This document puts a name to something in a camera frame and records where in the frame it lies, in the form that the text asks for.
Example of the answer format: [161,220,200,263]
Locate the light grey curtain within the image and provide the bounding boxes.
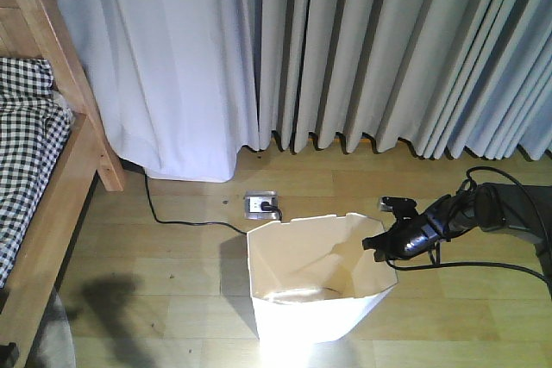
[58,0,551,182]

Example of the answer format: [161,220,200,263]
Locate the wooden bed frame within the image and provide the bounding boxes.
[1,0,124,367]

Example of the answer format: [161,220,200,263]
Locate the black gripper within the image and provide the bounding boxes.
[361,193,476,261]

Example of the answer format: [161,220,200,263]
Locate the floor power outlet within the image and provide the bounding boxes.
[244,190,278,220]

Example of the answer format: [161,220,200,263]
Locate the grey round rug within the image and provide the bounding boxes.
[26,289,76,368]

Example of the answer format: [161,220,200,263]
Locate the black power cord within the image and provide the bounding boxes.
[143,172,284,235]

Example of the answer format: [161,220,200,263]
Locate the black white checkered blanket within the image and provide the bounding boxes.
[1,57,74,286]

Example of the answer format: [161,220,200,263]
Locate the white paper trash bin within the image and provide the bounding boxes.
[247,213,398,344]

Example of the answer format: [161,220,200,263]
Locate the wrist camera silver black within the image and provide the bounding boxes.
[379,196,418,221]

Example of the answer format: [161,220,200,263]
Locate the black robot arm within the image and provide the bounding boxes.
[362,183,551,262]

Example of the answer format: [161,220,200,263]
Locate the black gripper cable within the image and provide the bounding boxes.
[383,165,552,290]

